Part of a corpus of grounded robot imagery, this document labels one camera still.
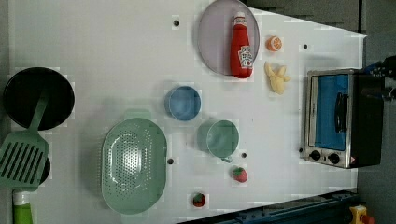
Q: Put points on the silver toaster oven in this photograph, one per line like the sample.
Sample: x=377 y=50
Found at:
x=343 y=118

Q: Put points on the black round burner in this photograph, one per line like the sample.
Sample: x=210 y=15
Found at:
x=46 y=171

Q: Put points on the green slotted spatula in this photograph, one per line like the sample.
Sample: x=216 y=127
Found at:
x=24 y=154

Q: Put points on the blue round bowl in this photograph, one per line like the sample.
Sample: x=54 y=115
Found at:
x=182 y=103

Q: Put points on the small red strawberry toy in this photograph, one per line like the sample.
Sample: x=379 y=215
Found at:
x=198 y=200

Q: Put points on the red plush ketchup bottle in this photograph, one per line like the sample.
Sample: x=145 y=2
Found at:
x=241 y=58

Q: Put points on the green white bottle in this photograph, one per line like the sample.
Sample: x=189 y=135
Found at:
x=22 y=212

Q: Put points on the green perforated colander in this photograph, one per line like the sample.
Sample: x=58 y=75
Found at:
x=133 y=172

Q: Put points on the grey round plate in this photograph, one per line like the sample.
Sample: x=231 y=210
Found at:
x=215 y=33

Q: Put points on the orange slice toy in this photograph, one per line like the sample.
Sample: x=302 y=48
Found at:
x=274 y=43

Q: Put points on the plush strawberry toy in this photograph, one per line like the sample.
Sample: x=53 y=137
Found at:
x=240 y=175

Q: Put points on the blue metal rail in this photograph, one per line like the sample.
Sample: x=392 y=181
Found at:
x=329 y=208

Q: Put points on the black frying pan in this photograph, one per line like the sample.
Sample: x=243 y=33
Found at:
x=23 y=91

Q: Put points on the green mug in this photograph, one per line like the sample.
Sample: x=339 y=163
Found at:
x=220 y=138

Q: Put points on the yellow plush banana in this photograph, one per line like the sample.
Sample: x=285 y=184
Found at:
x=277 y=78

